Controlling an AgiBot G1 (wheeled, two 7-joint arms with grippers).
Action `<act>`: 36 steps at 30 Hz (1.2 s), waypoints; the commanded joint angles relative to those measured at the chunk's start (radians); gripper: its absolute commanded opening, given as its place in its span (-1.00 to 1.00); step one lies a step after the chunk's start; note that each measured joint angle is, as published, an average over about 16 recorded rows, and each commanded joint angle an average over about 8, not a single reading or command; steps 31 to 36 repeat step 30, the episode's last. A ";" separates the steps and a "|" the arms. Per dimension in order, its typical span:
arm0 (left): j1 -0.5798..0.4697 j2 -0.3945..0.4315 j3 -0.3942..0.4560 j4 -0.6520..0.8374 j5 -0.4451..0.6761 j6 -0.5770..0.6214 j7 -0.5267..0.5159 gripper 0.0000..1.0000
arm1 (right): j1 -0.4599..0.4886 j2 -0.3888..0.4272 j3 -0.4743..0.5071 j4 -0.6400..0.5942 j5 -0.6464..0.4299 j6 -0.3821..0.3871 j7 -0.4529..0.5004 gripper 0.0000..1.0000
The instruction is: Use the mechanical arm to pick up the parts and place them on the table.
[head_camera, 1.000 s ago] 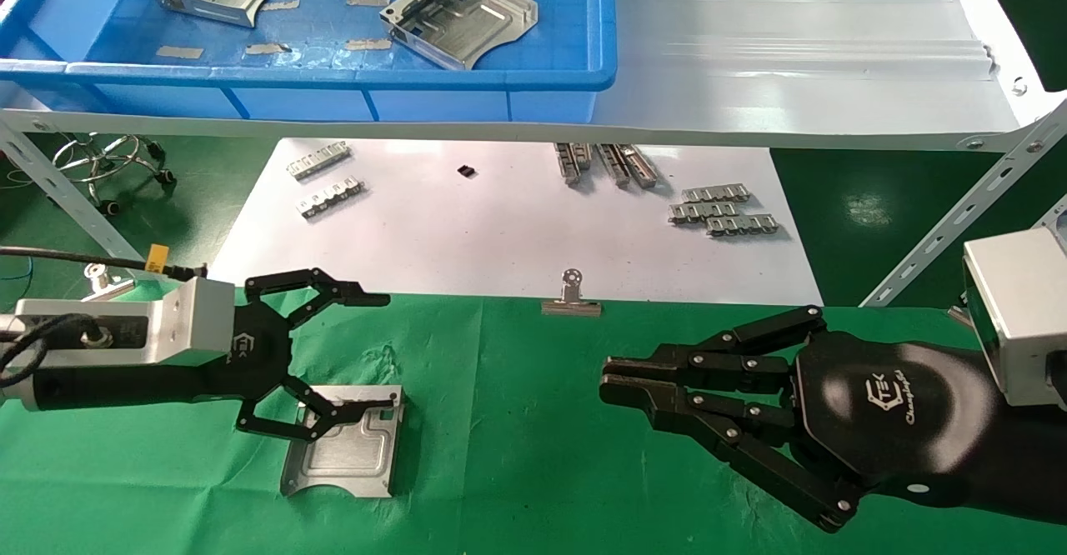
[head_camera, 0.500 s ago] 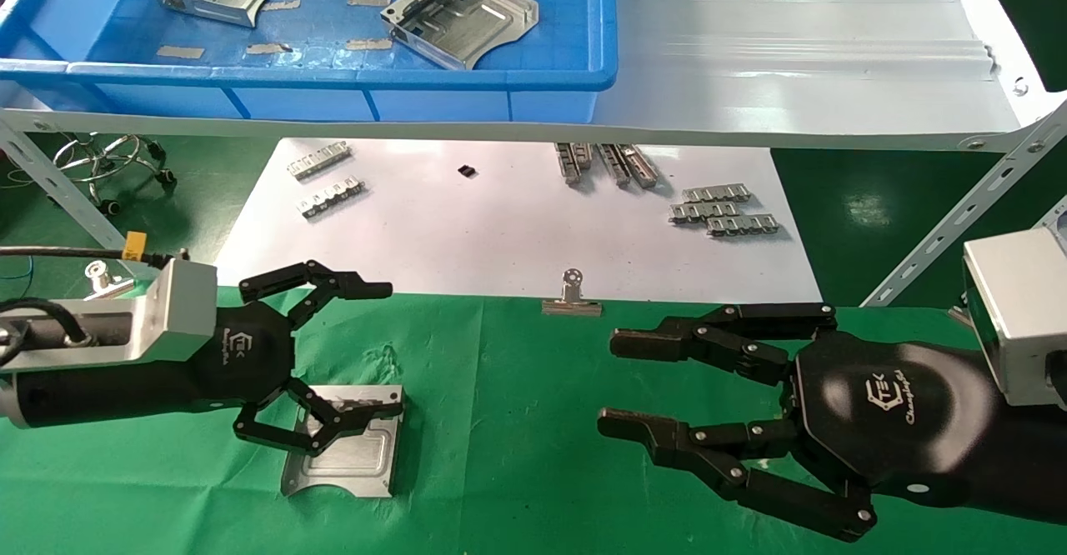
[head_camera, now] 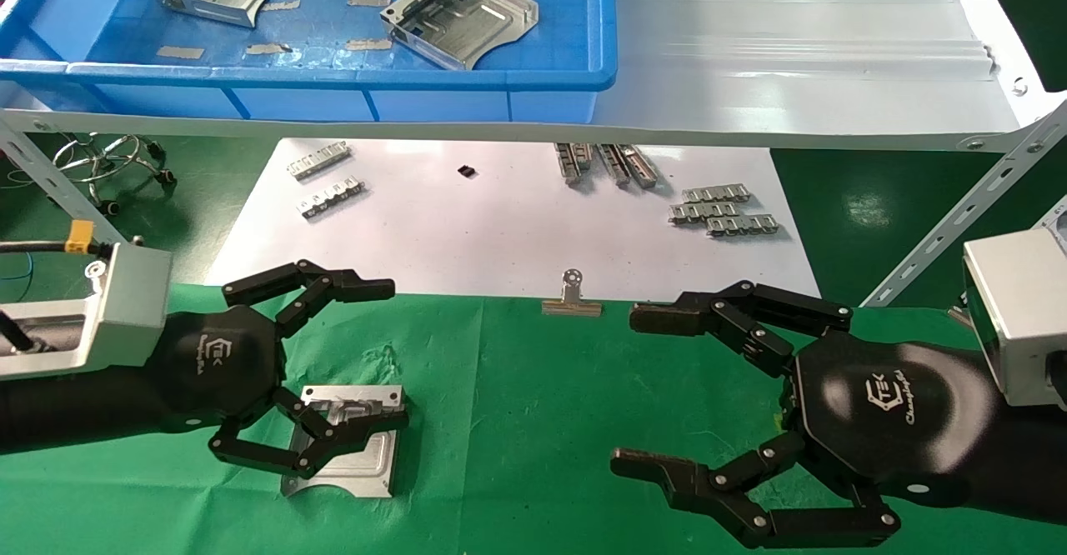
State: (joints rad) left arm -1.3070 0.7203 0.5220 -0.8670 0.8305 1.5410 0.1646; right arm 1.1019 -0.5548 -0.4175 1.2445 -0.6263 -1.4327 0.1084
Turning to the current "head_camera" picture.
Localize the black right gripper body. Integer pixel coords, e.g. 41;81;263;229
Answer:
784;330;1003;506

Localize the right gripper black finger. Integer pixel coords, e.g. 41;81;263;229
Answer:
610;430;903;549
629;280;854;377

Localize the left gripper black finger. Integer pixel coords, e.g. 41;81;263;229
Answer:
208;384;411;479
222;260;396;339

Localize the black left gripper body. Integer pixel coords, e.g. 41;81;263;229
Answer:
154;305;288;435

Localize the white paper sheet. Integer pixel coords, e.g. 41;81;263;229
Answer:
204;138;822;303

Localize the green cloth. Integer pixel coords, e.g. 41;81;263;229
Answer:
0;282;1067;555

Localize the blue plastic bin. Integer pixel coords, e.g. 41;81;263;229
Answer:
0;0;619;123

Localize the chrome stool base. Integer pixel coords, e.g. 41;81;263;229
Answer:
52;133;178;216

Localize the white ribbed shelf panel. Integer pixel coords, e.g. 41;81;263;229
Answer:
0;0;1067;154

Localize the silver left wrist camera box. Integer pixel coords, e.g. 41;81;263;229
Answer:
0;242;174;383

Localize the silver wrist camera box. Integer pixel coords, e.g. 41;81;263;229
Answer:
963;228;1067;411
0;242;174;383

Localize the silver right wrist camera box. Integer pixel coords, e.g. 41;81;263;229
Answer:
963;228;1067;411

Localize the perforated metal frame strut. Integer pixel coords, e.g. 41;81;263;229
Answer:
859;101;1067;310
0;112;134;246

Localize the black cable yellow connector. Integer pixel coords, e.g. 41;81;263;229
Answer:
0;220;114;258

